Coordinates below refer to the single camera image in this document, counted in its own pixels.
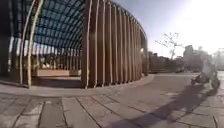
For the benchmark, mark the curved wooden slat pavilion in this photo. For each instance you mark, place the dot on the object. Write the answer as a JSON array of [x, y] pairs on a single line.
[[100, 43]]

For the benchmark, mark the raised pale concrete platform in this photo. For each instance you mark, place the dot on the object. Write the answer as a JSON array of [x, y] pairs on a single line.
[[66, 90]]

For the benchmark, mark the wooden bench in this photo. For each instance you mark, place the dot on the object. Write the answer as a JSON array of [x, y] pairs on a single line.
[[56, 72]]

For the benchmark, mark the bare thin tree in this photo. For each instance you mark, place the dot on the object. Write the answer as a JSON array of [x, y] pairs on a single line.
[[170, 45]]

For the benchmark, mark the distant buildings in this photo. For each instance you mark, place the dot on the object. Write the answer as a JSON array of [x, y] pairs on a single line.
[[186, 60]]

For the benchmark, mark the person on scooter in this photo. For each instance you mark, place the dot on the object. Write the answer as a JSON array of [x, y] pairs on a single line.
[[207, 75]]

